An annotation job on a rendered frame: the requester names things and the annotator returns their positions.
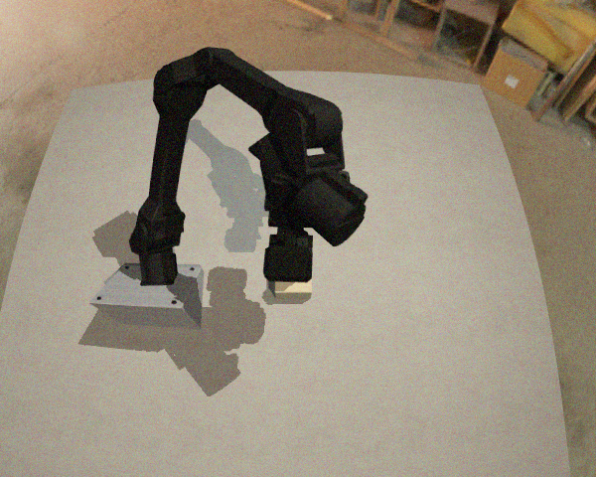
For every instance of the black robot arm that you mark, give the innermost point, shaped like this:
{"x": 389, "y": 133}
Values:
{"x": 317, "y": 185}

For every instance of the tan rectangular block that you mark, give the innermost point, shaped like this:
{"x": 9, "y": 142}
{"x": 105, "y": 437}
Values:
{"x": 293, "y": 289}

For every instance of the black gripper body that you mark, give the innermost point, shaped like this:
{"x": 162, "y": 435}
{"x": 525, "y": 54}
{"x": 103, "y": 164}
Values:
{"x": 291, "y": 260}

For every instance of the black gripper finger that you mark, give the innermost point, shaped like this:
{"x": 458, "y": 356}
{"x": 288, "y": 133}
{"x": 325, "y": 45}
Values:
{"x": 273, "y": 241}

